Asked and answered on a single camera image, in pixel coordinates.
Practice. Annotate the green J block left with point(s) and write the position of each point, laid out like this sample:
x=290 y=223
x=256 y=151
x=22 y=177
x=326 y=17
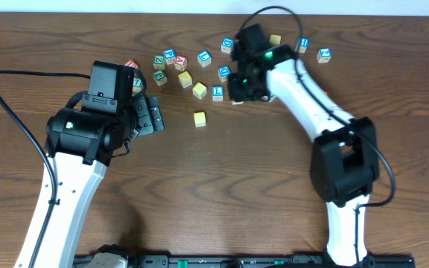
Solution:
x=160 y=77

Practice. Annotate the yellow K block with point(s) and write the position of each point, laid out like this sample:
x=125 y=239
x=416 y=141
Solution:
x=185 y=79

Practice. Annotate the blue P block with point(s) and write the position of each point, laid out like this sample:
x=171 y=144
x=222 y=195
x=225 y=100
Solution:
x=170 y=56

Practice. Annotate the yellow S block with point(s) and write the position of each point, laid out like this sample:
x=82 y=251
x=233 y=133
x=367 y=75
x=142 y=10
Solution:
x=275 y=39

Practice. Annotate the blue H block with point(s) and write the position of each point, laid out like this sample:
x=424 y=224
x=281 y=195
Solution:
x=302 y=45

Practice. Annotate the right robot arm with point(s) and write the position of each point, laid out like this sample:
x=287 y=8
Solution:
x=343 y=166

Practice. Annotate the green 7 block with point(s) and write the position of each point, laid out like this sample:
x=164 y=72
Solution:
x=137 y=85

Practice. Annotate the blue Q block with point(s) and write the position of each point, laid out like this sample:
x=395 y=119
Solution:
x=227 y=45

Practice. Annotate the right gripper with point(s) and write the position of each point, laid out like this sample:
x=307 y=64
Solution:
x=242 y=93

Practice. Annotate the yellow C block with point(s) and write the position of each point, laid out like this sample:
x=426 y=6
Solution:
x=200 y=119

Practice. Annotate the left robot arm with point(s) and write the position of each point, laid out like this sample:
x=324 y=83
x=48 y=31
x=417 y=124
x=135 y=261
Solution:
x=78 y=184

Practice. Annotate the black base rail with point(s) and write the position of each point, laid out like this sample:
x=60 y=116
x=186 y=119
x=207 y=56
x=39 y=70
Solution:
x=115 y=256

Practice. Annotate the green Z block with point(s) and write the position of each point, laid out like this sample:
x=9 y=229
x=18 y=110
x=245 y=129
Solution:
x=159 y=62

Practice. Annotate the yellow block near L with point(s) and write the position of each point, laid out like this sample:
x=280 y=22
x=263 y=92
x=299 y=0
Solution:
x=199 y=90

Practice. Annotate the red U block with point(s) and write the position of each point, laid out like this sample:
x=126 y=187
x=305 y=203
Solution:
x=132 y=64

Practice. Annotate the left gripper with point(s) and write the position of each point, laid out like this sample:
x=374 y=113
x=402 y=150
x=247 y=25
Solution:
x=152 y=114

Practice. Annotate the blue D block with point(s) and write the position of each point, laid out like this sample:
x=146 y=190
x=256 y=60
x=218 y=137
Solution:
x=223 y=73

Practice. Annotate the blue L block front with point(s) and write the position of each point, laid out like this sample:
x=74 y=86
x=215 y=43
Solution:
x=217 y=93

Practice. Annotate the blue two block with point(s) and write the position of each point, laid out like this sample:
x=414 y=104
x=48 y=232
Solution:
x=323 y=55

